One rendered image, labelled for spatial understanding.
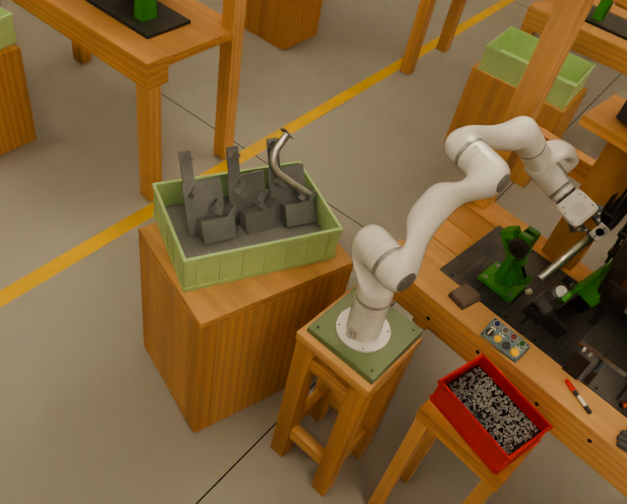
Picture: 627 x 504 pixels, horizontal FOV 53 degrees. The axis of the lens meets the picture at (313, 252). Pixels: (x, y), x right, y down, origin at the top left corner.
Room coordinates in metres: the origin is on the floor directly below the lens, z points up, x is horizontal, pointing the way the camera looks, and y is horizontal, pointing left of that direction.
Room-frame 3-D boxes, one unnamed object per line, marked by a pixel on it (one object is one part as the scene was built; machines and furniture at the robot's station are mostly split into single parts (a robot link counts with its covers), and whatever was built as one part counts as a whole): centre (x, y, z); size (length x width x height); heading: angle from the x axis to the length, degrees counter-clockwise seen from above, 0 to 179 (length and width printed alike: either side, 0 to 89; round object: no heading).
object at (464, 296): (1.61, -0.58, 0.91); 0.10 x 0.08 x 0.03; 135
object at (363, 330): (1.37, -0.23, 0.97); 0.19 x 0.19 x 0.18
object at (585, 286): (1.57, -0.95, 1.17); 0.13 x 0.12 x 0.20; 54
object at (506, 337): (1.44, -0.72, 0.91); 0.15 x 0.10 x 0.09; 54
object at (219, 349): (1.72, 0.25, 0.39); 0.68 x 0.52 x 0.79; 134
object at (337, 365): (1.37, -0.23, 0.83); 0.32 x 0.32 x 0.04; 58
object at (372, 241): (1.39, -0.20, 1.18); 0.19 x 0.12 x 0.24; 42
